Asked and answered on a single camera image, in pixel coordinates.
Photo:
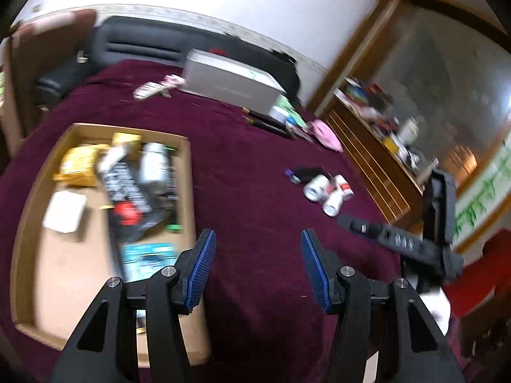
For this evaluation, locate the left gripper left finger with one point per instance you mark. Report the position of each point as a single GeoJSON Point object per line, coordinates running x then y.
{"type": "Point", "coordinates": [103, 345]}

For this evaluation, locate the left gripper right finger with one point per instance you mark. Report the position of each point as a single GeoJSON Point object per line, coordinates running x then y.
{"type": "Point", "coordinates": [371, 314]}

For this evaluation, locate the teal wipes packet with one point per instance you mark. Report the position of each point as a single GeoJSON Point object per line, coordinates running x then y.
{"type": "Point", "coordinates": [141, 261]}

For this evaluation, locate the black red snack pouch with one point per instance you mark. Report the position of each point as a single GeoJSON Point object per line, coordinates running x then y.
{"type": "Point", "coordinates": [135, 209]}

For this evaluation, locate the white square box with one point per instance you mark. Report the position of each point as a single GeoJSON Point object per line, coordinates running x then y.
{"type": "Point", "coordinates": [64, 212]}

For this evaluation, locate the purple-capped black marker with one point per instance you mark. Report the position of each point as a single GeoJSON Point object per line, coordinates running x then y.
{"type": "Point", "coordinates": [303, 175]}

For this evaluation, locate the white green-label bottle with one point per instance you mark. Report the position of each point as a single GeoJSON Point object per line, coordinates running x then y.
{"type": "Point", "coordinates": [154, 173]}

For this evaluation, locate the yellow snack packet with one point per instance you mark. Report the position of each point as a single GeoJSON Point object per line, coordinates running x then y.
{"type": "Point", "coordinates": [78, 165]}

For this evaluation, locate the green-capped black marker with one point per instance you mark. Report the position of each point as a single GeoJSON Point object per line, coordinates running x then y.
{"type": "Point", "coordinates": [171, 200]}

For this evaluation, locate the maroon sleeved right forearm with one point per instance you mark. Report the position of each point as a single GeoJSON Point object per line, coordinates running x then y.
{"type": "Point", "coordinates": [480, 297]}

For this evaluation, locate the white gloved right hand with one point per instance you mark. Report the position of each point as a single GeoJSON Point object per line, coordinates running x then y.
{"type": "Point", "coordinates": [438, 305]}

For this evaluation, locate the wooden brick-pattern cabinet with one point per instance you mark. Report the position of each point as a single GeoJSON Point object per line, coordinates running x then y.
{"type": "Point", "coordinates": [392, 187]}

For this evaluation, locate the white thermos jug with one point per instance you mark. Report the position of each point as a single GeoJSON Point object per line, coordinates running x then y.
{"type": "Point", "coordinates": [408, 133]}

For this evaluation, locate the shallow cardboard tray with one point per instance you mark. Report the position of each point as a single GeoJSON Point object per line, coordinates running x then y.
{"type": "Point", "coordinates": [54, 277]}

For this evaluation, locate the pink cloth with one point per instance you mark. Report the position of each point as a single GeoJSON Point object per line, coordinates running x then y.
{"type": "Point", "coordinates": [324, 135]}

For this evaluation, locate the maroon velvet tablecloth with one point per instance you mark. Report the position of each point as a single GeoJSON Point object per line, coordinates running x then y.
{"type": "Point", "coordinates": [263, 322]}

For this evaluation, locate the lower gold-capped black pen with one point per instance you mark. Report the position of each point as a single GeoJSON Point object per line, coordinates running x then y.
{"type": "Point", "coordinates": [283, 133]}

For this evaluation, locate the gold-capped black pen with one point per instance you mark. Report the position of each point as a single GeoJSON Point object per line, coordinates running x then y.
{"type": "Point", "coordinates": [283, 133]}
{"type": "Point", "coordinates": [257, 116]}

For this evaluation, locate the green cloth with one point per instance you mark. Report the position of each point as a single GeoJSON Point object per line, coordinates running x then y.
{"type": "Point", "coordinates": [283, 112]}

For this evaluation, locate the upper gold-capped black pen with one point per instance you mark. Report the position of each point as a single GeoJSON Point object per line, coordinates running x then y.
{"type": "Point", "coordinates": [257, 116]}

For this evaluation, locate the grey rectangular box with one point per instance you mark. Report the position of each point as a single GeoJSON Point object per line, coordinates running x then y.
{"type": "Point", "coordinates": [233, 82]}

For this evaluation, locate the black leather sofa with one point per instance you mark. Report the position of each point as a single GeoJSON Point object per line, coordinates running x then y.
{"type": "Point", "coordinates": [132, 38]}

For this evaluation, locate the brown armchair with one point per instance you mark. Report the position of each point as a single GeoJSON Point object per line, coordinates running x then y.
{"type": "Point", "coordinates": [30, 51]}

